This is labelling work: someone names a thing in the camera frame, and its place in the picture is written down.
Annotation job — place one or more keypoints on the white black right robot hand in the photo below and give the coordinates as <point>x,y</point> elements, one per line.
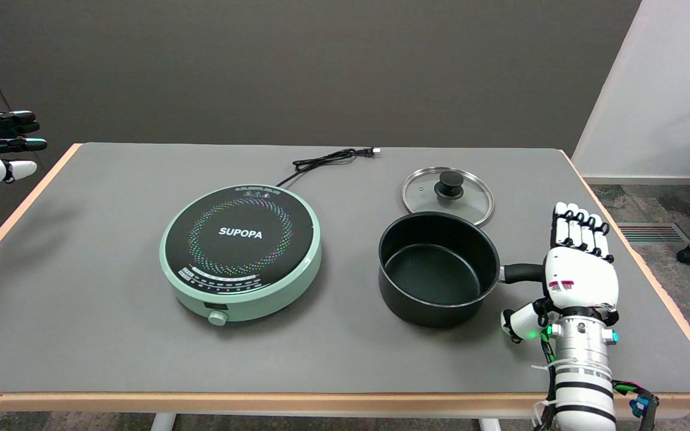
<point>581,278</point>

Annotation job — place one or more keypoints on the black soup pot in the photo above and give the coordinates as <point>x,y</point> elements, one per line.
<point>435,269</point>

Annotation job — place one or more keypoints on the floor vent grille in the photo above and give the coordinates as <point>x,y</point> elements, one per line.
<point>650,233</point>

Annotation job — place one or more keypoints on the white table leg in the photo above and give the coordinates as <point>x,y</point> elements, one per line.
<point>490,425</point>
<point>163,422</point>

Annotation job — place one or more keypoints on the glass lid with black knob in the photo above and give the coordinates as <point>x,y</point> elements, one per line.
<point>426,194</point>

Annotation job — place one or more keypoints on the grey table mat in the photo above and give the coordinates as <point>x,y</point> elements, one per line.
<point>111,299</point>

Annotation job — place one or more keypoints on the green round induction cooker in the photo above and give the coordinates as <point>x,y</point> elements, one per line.
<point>240,239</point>

